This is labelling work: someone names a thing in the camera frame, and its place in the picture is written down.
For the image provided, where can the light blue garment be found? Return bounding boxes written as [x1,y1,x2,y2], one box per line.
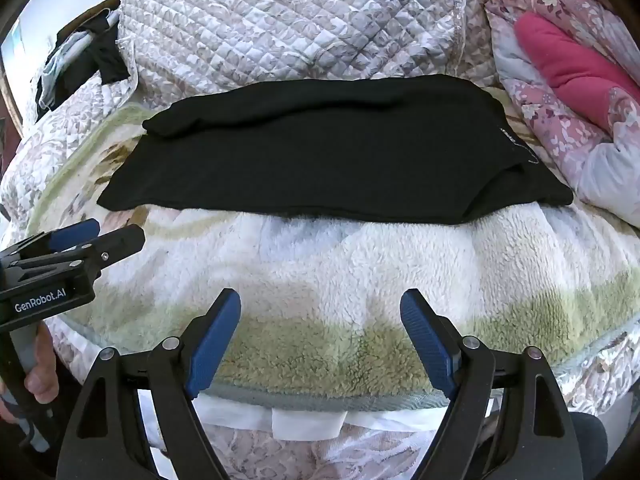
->
[34,30,98,113]

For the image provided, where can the floral fleece blanket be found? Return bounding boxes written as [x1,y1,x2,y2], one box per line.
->
[25,87,640,413]

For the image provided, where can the person's left hand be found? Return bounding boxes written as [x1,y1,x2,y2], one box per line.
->
[0,321,57,426]

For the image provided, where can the white cloth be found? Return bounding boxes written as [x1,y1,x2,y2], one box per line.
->
[135,390,496,442]

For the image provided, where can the pink floral comforter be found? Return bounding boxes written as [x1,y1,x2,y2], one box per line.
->
[484,0,640,221]

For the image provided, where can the quilted floral bedspread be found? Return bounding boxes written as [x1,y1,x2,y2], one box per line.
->
[0,0,508,221]

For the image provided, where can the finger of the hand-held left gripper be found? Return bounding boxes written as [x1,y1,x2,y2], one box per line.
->
[0,218,101,262]
[15,224,147,281]

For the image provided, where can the floral bed sheet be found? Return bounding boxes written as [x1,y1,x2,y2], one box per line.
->
[45,310,640,480]

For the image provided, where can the black garment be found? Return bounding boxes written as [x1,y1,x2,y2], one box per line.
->
[54,9,132,87]

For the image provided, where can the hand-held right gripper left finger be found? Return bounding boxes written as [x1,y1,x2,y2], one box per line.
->
[57,287,243,480]

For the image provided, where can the black pants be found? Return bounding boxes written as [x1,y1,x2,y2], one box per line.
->
[96,74,574,226]

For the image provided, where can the wooden frame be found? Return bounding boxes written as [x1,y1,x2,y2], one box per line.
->
[0,55,26,141]

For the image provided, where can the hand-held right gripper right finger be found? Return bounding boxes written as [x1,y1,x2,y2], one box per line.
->
[399,287,583,480]

